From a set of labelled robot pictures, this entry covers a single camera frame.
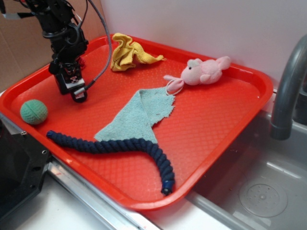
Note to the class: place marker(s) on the black mounting bracket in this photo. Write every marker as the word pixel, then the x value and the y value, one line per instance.
pixel 23 164

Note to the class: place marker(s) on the red plastic tray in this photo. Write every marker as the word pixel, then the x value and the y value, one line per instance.
pixel 205 121

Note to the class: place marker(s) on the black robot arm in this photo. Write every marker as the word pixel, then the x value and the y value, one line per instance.
pixel 60 26

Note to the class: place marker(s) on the grey sink basin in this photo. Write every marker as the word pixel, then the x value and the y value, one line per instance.
pixel 258 183

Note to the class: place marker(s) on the crumpled red cloth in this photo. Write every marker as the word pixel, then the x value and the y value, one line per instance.
pixel 82 63

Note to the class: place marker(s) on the grey faucet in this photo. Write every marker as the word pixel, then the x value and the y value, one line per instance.
pixel 291 98

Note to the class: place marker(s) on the pink plush toy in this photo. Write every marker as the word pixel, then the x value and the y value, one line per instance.
pixel 198 72

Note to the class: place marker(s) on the green textured ball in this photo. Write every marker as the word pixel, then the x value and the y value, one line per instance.
pixel 33 112

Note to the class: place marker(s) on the yellow cloth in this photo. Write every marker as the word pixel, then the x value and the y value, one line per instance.
pixel 128 53

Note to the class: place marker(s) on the black box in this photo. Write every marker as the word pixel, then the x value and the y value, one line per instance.
pixel 80 98

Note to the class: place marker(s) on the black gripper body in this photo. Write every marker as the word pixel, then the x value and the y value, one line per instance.
pixel 68 45

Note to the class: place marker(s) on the light blue towel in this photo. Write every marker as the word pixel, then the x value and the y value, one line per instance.
pixel 136 119

